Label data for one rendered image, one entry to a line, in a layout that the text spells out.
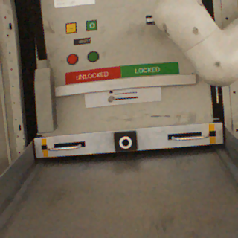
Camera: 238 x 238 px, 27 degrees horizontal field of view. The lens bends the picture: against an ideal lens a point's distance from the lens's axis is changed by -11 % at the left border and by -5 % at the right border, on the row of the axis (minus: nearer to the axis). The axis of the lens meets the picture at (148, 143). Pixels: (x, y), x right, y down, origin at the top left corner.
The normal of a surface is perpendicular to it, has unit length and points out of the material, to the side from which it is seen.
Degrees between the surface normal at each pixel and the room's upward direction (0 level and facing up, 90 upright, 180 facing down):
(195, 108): 90
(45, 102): 90
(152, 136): 90
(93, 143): 90
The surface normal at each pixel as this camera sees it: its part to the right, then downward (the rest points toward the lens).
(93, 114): 0.03, 0.20
